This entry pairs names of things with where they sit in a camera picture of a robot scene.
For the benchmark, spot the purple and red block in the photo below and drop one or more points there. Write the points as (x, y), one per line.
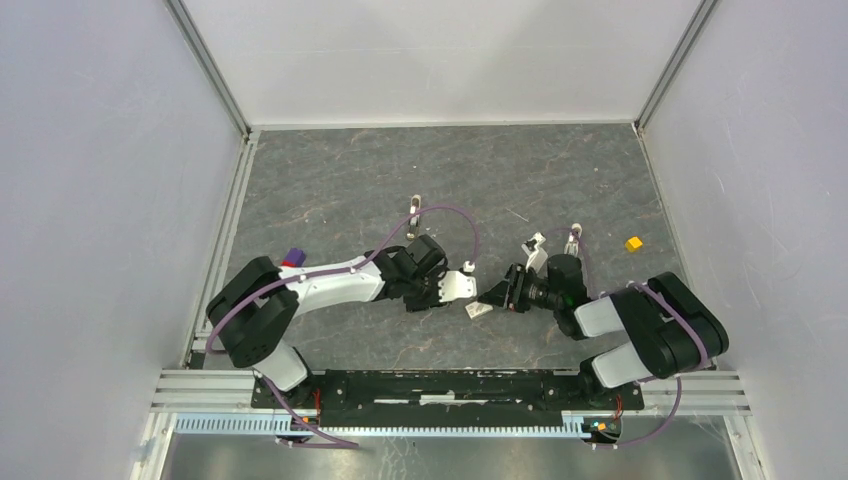
(294, 258)

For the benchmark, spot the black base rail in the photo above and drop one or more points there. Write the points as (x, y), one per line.
(454, 398)

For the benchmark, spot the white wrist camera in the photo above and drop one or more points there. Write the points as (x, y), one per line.
(536, 255)
(458, 284)

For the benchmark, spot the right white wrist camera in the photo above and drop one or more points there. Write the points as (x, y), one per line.
(536, 255)

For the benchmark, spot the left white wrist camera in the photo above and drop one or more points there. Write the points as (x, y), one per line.
(458, 284)

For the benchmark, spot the white plastic hook piece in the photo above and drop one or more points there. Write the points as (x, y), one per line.
(574, 241)

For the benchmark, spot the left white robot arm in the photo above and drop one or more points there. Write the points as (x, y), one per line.
(252, 312)

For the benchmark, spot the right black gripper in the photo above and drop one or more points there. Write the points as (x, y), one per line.
(497, 294)

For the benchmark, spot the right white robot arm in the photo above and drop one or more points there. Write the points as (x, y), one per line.
(669, 329)

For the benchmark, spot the yellow cube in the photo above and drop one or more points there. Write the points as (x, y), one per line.
(634, 244)

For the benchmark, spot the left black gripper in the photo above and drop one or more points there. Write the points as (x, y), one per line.
(433, 301)

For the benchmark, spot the small white staples box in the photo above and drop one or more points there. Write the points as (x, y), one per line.
(475, 310)

